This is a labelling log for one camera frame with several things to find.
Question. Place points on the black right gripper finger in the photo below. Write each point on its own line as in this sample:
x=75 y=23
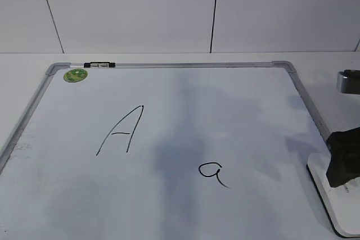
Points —
x=344 y=162

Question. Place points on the white eraser with black felt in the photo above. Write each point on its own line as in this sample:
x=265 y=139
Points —
x=341 y=203

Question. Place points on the green round magnet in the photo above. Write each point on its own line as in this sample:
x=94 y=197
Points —
x=75 y=75

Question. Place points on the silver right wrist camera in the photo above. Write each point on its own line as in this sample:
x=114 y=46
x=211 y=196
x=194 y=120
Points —
x=348 y=81

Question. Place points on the white whiteboard with grey frame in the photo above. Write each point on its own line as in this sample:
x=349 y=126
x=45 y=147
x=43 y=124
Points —
x=166 y=151

